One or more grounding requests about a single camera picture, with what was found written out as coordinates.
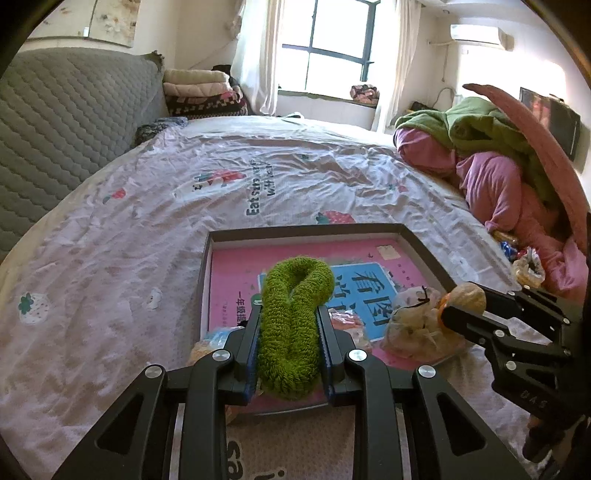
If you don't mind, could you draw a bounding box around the white air conditioner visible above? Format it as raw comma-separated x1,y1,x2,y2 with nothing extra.
450,24,514,51

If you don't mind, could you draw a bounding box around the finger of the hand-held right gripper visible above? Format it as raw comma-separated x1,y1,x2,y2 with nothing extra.
441,305,550,370
478,281,573,324

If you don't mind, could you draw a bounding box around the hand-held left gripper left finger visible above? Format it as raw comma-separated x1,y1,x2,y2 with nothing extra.
53,302,264,480

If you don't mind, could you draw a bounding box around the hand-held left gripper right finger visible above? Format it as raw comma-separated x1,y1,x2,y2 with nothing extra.
315,305,529,480

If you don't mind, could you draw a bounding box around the green fuzzy ring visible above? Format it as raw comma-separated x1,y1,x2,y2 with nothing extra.
256,255,335,401

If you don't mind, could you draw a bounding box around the pale yellow mesh bath pouf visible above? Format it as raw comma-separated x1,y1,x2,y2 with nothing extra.
381,285,467,361

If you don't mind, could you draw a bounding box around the pink patterned cloth bundle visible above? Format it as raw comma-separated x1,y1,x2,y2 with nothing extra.
349,84,382,103

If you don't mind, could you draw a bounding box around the clear bag of orange snacks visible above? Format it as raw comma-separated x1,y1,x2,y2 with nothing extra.
189,339,232,370

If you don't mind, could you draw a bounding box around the pink quilt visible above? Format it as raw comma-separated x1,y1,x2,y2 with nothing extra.
393,127,591,296

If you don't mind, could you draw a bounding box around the green blanket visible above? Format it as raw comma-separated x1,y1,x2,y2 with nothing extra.
394,96,561,204

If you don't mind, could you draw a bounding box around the dark framed window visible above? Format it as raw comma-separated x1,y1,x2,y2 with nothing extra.
281,0,382,97

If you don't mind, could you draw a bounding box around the dark patterned folded blanket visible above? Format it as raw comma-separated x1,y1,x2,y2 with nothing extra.
165,95,250,120

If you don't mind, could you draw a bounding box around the grey shallow cardboard box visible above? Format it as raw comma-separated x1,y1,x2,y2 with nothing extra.
198,223,476,416

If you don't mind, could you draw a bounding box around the pink book with blue label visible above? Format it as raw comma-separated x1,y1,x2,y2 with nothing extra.
205,237,446,411

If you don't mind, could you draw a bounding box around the blue white snack cup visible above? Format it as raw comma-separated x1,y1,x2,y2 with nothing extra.
330,310,375,356

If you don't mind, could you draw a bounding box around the pale yellow round fruit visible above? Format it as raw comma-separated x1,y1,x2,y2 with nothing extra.
450,283,488,315

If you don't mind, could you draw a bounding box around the black wall television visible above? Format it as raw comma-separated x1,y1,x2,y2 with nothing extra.
519,87,581,161

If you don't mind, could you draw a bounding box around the white sheer curtain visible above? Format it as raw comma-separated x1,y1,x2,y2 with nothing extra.
231,0,284,117
372,0,421,132

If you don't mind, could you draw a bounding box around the cream folded blanket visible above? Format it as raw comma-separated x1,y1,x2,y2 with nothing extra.
163,68,232,86

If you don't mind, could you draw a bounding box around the floral wall painting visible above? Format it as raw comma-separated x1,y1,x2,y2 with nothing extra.
28,0,139,47

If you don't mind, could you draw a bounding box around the grey quilted headboard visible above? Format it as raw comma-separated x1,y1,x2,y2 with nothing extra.
0,46,169,259

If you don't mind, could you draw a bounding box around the dark blue knitted cloth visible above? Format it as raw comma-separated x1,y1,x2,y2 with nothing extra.
136,116,189,144

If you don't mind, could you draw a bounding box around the long pink pillow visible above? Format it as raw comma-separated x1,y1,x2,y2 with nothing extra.
462,83,591,250

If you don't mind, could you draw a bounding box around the white plastic snack bag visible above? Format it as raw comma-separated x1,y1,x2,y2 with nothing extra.
513,247,546,287

